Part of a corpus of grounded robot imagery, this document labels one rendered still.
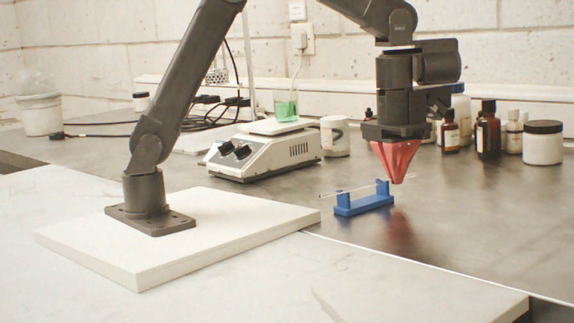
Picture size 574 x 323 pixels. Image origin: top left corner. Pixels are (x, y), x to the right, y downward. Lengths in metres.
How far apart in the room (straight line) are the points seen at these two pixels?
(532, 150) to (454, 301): 0.57
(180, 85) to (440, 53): 0.40
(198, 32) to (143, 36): 1.57
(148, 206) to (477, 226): 0.47
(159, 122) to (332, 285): 0.36
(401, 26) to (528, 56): 0.50
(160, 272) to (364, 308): 0.26
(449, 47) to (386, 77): 0.11
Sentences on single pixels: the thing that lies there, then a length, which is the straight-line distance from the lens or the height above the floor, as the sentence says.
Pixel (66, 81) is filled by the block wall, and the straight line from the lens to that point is 3.19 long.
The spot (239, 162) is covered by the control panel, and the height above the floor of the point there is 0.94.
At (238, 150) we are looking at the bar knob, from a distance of 1.26.
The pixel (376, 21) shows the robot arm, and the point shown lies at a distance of 1.01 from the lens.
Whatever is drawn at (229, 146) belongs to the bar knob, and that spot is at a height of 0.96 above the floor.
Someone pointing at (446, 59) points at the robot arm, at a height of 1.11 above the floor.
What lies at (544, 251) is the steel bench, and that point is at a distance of 0.87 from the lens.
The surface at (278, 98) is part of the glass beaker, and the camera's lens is 1.30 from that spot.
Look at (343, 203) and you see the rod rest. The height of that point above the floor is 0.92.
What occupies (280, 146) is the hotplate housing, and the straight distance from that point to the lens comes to 1.27.
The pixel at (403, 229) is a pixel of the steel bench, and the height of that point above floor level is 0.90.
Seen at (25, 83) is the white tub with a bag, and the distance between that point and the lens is 2.10.
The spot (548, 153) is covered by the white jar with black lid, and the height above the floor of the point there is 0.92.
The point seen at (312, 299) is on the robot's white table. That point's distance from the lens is 0.74.
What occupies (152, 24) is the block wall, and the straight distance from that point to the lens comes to 2.48.
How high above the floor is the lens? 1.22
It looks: 13 degrees down
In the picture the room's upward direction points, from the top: 5 degrees counter-clockwise
